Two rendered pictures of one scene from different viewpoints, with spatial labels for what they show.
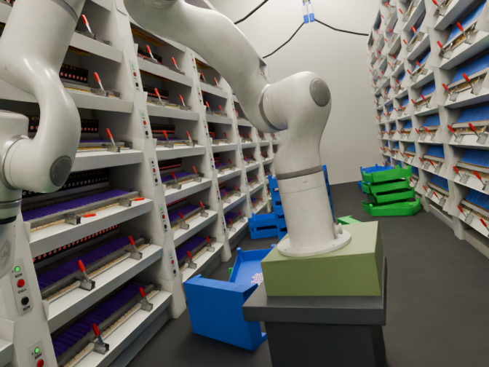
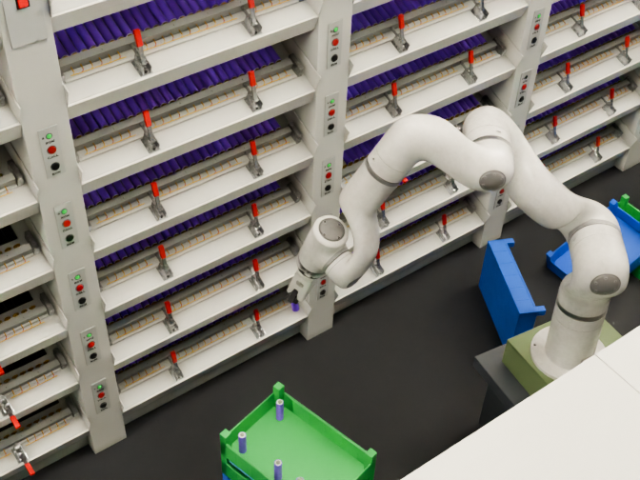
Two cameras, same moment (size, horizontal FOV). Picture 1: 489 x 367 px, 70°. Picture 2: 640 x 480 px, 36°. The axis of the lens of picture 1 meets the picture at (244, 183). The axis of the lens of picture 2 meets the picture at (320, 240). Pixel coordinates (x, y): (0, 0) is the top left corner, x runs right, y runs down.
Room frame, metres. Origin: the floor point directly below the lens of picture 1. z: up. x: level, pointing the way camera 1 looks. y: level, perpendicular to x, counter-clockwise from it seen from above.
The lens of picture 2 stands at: (-0.77, -0.59, 2.29)
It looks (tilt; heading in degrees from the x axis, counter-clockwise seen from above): 44 degrees down; 36
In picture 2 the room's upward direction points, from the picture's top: 3 degrees clockwise
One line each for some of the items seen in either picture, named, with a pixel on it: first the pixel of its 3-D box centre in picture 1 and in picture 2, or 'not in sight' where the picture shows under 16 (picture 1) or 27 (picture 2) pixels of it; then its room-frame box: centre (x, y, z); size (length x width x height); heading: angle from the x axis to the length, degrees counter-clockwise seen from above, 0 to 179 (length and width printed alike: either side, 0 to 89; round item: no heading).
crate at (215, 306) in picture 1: (223, 309); (510, 297); (1.21, 0.15, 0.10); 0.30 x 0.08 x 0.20; 49
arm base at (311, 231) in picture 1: (306, 209); (574, 330); (0.89, -0.15, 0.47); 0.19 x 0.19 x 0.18
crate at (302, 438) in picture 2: not in sight; (297, 452); (0.24, 0.20, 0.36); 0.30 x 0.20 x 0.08; 88
